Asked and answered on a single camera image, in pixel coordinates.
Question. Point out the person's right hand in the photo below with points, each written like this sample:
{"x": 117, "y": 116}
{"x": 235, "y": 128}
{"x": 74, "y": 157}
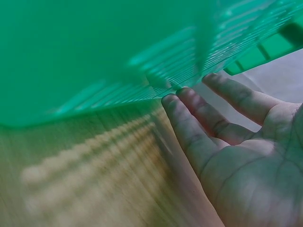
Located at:
{"x": 255, "y": 177}

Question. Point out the green slotted plastic basket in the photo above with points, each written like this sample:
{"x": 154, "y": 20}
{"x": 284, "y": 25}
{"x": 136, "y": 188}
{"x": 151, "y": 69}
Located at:
{"x": 71, "y": 59}

